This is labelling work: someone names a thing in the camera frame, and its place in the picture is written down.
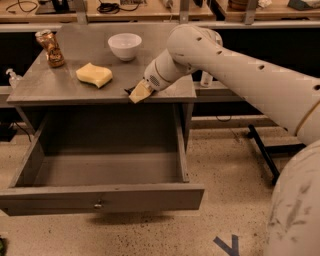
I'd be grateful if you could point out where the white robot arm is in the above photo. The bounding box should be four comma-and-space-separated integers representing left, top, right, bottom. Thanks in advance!
129, 24, 320, 256

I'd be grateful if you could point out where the grey cabinet with top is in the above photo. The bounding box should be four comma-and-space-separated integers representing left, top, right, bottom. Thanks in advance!
8, 23, 195, 146

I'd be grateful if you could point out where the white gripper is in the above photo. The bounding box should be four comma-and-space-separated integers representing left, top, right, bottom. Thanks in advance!
129, 50, 195, 103

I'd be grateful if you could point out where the white pump bottle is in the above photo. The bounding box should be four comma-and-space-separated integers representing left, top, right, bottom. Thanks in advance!
200, 71, 213, 88

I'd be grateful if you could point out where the white bowl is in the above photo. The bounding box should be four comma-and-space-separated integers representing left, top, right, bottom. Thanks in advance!
108, 33, 142, 61

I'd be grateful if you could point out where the blue tape mark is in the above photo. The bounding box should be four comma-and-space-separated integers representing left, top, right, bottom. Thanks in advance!
213, 235, 240, 256

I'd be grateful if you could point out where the crushed orange can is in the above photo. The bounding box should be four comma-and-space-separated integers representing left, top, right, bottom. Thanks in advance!
35, 29, 65, 68

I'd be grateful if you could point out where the yellow sponge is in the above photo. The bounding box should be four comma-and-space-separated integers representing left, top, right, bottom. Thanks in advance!
76, 63, 113, 88

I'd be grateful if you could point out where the clear pump bottle left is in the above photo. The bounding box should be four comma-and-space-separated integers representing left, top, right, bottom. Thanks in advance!
6, 68, 22, 89

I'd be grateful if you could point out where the black cable on bench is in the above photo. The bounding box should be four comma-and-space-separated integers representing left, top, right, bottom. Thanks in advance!
96, 0, 142, 15

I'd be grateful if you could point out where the open grey top drawer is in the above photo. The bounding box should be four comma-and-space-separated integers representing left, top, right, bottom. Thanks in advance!
0, 115, 204, 215

